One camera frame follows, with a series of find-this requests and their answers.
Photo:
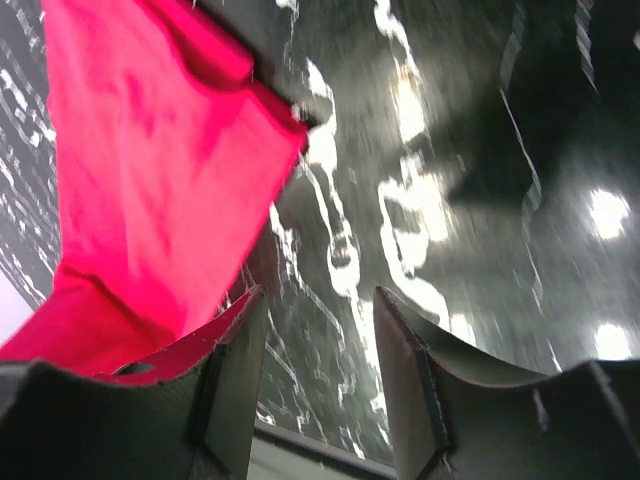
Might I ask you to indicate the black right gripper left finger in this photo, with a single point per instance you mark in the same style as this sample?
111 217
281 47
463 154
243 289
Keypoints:
184 412

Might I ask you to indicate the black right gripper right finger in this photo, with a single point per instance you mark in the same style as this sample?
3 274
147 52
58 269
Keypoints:
456 412

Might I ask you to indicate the pink red t-shirt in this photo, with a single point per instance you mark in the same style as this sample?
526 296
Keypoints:
169 153

